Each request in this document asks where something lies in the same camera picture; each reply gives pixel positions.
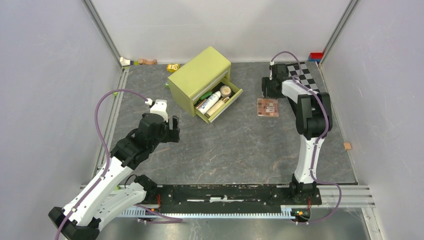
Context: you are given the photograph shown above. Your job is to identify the pink eyeshadow palette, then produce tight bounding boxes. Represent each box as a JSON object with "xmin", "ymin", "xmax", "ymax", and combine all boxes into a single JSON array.
[{"xmin": 257, "ymin": 98, "xmax": 279, "ymax": 118}]

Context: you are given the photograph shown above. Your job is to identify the round powder jar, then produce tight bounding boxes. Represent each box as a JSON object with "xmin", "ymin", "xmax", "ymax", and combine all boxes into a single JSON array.
[{"xmin": 219, "ymin": 85, "xmax": 232, "ymax": 98}]

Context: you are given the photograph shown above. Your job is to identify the white plastic bottle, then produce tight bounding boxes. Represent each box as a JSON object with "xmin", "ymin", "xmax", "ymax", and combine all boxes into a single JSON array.
[{"xmin": 197, "ymin": 91, "xmax": 222, "ymax": 114}]

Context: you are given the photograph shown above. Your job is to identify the green metal drawer box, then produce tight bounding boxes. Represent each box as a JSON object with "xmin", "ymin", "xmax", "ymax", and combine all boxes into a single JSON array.
[{"xmin": 168, "ymin": 46, "xmax": 243, "ymax": 124}]

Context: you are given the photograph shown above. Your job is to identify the rose gold lipstick tube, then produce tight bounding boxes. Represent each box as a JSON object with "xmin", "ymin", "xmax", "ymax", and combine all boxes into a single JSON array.
[{"xmin": 196, "ymin": 98, "xmax": 207, "ymax": 109}]

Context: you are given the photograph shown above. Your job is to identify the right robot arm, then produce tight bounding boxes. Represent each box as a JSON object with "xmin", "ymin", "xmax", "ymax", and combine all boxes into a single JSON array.
[{"xmin": 261, "ymin": 62, "xmax": 333, "ymax": 204}]

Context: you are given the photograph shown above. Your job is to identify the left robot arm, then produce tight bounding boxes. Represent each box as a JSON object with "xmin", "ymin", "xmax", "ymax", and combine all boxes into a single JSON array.
[{"xmin": 48, "ymin": 113, "xmax": 180, "ymax": 240}]

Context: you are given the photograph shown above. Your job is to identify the black white checkerboard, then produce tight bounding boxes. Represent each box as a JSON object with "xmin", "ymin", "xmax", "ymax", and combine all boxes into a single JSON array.
[{"xmin": 286, "ymin": 61, "xmax": 320, "ymax": 93}]

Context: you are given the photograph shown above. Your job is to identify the red blue blocks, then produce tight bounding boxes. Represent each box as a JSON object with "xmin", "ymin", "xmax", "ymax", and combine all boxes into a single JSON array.
[{"xmin": 308, "ymin": 52, "xmax": 324, "ymax": 62}]

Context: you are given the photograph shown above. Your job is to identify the wooden toy blocks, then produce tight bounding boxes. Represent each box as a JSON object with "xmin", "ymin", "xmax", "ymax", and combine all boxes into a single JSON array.
[{"xmin": 119, "ymin": 56, "xmax": 158, "ymax": 67}]

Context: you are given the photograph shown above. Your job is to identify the yellow toy car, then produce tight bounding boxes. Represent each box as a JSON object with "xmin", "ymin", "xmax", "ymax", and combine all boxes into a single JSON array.
[{"xmin": 166, "ymin": 63, "xmax": 181, "ymax": 73}]

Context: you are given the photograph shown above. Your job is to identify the small wooden cube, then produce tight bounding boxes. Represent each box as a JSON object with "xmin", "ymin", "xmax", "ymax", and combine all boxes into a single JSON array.
[{"xmin": 343, "ymin": 142, "xmax": 352, "ymax": 151}]

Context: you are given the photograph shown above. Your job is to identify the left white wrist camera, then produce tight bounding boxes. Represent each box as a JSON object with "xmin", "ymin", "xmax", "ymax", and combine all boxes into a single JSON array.
[{"xmin": 145, "ymin": 98, "xmax": 169, "ymax": 122}]

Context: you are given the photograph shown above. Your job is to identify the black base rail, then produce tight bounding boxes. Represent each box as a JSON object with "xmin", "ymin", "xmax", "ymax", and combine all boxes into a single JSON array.
[{"xmin": 143, "ymin": 184, "xmax": 322, "ymax": 214}]

